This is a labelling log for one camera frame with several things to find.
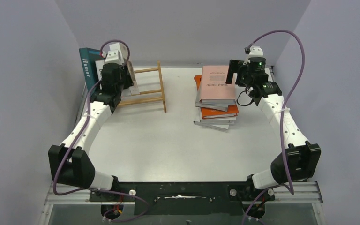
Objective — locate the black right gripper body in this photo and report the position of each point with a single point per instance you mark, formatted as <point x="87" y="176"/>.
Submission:
<point x="234" y="71"/>

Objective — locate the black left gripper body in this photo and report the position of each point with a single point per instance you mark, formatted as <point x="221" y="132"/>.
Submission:
<point x="125" y="81"/>

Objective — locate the white Afternoon tea book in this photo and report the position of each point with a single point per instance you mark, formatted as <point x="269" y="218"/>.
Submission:
<point x="131" y="86"/>

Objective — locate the pink book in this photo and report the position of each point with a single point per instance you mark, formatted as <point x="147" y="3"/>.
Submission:
<point x="213" y="88"/>

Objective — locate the teal Humor book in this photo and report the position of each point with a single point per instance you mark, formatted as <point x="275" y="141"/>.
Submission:
<point x="88" y="58"/>

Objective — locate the grey book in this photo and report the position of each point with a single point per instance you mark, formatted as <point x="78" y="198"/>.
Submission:
<point x="222" y="124"/>
<point x="223" y="108"/>

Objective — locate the orange book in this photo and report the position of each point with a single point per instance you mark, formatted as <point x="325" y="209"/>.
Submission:
<point x="213" y="114"/>

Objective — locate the white Decorate Furniture book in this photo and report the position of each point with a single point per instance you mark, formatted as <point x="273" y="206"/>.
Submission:
<point x="99" y="67"/>

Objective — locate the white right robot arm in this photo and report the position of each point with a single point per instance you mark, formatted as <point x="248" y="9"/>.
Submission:
<point x="282" y="130"/>

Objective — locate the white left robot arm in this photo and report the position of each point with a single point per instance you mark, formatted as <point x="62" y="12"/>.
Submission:
<point x="69" y="162"/>

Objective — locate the wooden book rack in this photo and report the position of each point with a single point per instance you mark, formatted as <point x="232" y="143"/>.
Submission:
<point x="148" y="87"/>

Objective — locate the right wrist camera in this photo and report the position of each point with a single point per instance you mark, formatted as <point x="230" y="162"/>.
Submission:
<point x="253" y="51"/>

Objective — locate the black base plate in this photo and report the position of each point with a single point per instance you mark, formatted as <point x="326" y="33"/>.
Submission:
<point x="187" y="198"/>

